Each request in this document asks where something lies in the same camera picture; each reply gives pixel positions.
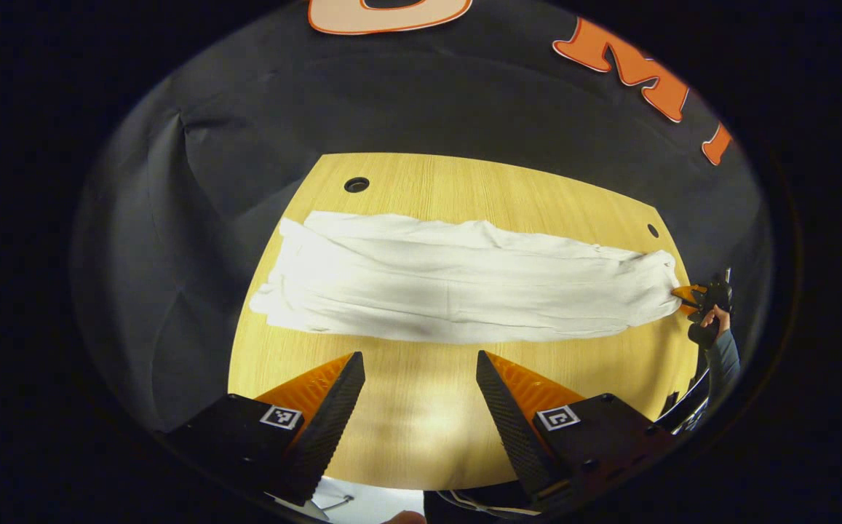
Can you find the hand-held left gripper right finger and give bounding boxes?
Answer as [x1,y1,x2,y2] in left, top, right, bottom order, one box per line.
[475,349,678,512]

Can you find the black backdrop cloth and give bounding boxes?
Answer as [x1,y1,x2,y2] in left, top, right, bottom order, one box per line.
[70,0,775,437]

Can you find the person's dark clothing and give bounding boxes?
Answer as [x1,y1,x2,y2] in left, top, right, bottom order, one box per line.
[424,489,539,524]

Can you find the white jeans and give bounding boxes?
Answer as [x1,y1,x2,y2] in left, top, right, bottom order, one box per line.
[248,210,683,345]

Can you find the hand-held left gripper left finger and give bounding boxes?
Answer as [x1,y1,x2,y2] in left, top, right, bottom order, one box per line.
[164,352,367,508]

